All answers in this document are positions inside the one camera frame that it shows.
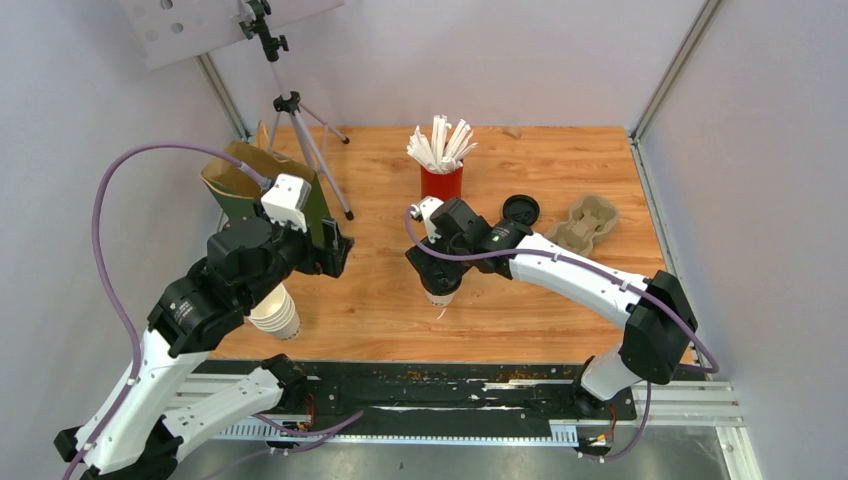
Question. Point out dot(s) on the white perforated board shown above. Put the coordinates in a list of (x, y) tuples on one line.
[(172, 31)]

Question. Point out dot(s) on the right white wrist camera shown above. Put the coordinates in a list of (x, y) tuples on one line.
[(423, 211)]

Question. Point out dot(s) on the red straw holder cup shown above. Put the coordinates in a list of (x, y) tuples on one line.
[(441, 186)]

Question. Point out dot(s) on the white wrapped straws bundle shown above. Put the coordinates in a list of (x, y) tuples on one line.
[(444, 151)]

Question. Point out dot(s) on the white paper coffee cup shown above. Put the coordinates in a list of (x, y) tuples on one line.
[(442, 300)]

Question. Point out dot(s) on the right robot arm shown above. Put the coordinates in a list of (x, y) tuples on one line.
[(652, 312)]

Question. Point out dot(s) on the stack of white cups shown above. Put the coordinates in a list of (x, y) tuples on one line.
[(277, 315)]

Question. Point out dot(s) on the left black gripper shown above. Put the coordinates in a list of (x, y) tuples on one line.
[(331, 258)]

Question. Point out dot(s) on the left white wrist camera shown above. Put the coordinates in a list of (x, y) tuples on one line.
[(285, 200)]

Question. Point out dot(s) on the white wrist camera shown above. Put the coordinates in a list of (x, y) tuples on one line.
[(285, 200), (423, 211)]

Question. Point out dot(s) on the silver camera tripod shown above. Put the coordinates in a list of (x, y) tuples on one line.
[(254, 24)]

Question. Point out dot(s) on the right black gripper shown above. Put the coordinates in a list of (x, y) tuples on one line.
[(422, 263)]

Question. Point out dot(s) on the cardboard cup carrier tray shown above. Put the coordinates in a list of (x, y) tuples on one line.
[(590, 220)]

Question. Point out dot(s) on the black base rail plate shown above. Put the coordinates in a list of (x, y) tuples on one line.
[(444, 399)]

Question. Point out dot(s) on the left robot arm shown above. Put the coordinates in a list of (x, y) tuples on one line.
[(136, 435)]

